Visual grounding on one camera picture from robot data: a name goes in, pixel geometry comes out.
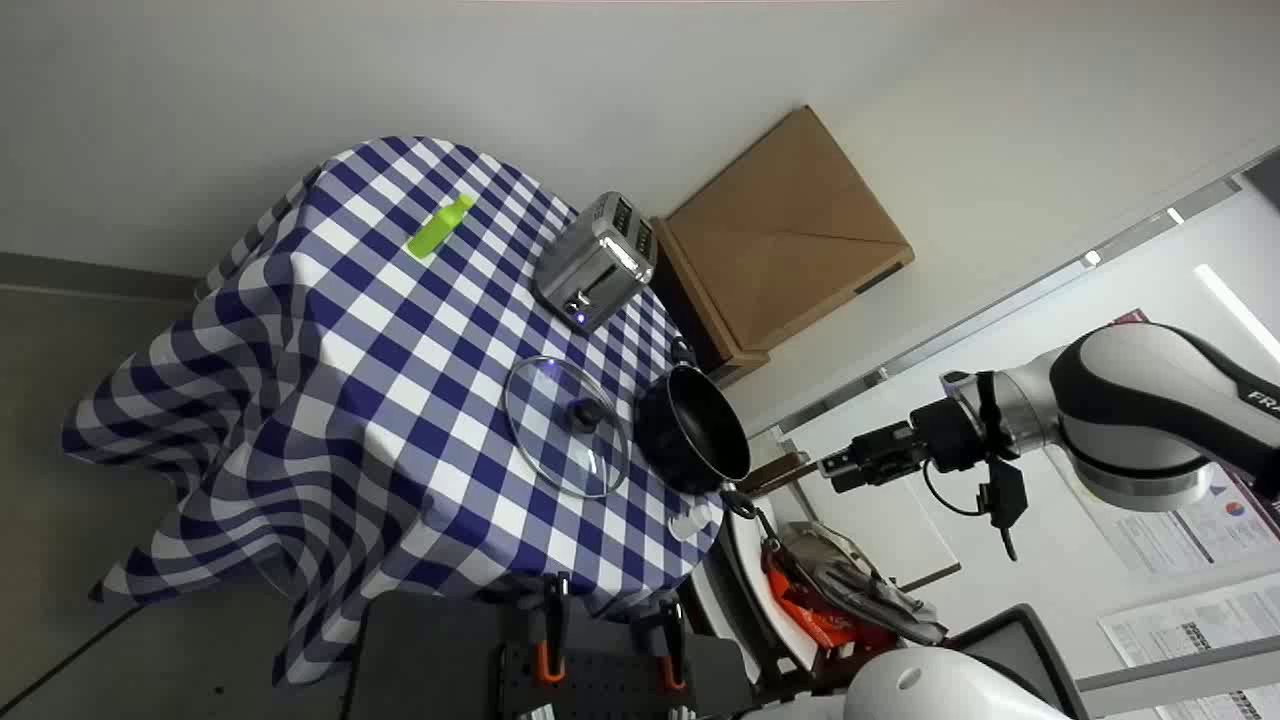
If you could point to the white wall poster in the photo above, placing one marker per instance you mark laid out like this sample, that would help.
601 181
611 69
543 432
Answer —
1200 618
1200 527

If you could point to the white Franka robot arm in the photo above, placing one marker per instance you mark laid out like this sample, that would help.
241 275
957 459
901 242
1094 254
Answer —
1144 387

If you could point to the white round plate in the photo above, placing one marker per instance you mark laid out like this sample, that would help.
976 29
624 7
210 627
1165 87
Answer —
755 584

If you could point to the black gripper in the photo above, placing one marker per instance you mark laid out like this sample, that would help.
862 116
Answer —
942 436

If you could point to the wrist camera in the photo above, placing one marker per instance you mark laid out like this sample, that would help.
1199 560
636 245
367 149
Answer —
1005 490

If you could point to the glass lid with black knob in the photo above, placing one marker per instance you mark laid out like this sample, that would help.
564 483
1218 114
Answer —
587 412

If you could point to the silver toaster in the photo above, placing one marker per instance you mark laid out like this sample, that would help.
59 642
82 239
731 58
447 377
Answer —
594 267

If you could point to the small green object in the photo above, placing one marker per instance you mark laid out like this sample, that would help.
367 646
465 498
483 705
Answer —
441 227

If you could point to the black flat panel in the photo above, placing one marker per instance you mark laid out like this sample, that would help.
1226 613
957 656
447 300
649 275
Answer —
1025 655

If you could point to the large cardboard box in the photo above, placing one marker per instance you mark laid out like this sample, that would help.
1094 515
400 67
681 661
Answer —
781 233

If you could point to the orange object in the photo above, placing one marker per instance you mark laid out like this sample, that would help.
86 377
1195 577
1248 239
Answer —
813 627

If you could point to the grey metallic object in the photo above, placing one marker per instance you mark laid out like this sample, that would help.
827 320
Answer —
855 575

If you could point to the black pot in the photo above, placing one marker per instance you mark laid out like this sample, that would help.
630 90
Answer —
674 445

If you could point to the blue white checkered tablecloth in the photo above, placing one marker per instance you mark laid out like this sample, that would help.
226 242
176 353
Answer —
373 401

